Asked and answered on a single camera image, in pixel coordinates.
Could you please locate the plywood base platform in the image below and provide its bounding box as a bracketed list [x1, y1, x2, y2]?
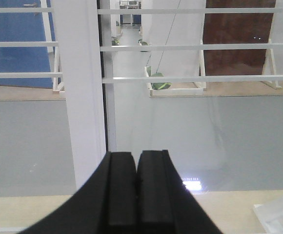
[0, 190, 283, 234]

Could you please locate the white door frame post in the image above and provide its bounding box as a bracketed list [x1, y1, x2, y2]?
[51, 0, 106, 188]

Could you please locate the white wooden support frame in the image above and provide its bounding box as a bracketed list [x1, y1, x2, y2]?
[144, 39, 283, 98]

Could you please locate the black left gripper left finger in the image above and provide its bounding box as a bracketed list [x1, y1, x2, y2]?
[22, 152, 136, 234]

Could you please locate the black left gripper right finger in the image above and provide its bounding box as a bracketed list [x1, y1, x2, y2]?
[137, 150, 221, 234]

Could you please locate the green sandbag behind glass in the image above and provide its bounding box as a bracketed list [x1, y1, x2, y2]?
[151, 73, 172, 90]

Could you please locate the brown wooden door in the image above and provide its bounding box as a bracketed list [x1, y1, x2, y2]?
[202, 0, 276, 76]

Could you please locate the blue door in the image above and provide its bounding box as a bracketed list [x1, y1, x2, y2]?
[0, 12, 55, 88]

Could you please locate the white framed sliding glass door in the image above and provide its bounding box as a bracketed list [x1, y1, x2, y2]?
[96, 0, 283, 234]

